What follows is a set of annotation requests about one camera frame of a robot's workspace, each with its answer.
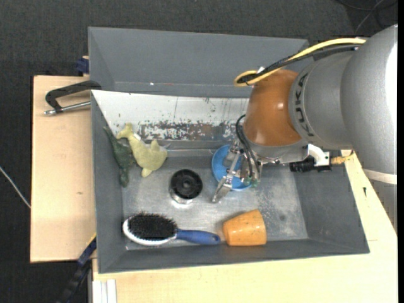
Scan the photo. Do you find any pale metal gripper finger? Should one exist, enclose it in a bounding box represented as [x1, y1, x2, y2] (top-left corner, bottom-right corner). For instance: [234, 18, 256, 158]
[219, 179, 236, 199]
[211, 175, 229, 204]

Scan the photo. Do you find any blue round dish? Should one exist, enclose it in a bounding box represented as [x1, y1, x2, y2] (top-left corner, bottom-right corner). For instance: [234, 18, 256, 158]
[211, 144, 254, 192]

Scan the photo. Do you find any black round ribbed cap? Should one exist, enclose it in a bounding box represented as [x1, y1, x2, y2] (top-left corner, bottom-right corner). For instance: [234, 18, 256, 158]
[168, 169, 204, 206]

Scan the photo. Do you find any orange plastic cup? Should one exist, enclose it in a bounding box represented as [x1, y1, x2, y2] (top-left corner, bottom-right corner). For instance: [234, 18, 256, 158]
[222, 208, 268, 247]

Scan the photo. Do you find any blue and white hairbrush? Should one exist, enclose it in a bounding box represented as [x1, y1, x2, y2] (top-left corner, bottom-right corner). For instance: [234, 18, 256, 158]
[122, 212, 222, 247]

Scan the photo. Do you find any pale yellow toy dolphin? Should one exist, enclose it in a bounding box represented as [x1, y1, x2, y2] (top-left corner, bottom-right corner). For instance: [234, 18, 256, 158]
[116, 122, 169, 179]

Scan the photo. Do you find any dark green toy dinosaur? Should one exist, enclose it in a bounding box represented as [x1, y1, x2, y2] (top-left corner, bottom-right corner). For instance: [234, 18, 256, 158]
[102, 126, 136, 189]

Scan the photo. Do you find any grey metal bin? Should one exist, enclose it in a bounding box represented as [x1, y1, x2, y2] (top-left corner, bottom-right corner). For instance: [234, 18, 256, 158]
[87, 26, 371, 274]

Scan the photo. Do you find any pale wood flat board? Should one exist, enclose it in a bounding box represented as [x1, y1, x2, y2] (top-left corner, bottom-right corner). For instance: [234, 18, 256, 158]
[30, 75, 97, 263]

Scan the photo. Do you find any black cylinder on white bracket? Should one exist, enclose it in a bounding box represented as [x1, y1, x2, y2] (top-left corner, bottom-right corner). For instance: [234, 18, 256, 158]
[288, 143, 349, 174]

